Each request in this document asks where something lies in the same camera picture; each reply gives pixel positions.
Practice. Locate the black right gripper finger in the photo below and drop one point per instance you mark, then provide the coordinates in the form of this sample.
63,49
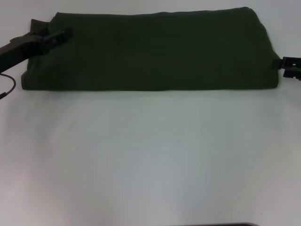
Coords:
291,73
287,63

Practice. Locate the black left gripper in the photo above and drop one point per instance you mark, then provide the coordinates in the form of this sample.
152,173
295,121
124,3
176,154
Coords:
16,50

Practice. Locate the dark green FREE T-shirt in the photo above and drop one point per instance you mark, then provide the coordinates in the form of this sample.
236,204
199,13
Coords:
152,51

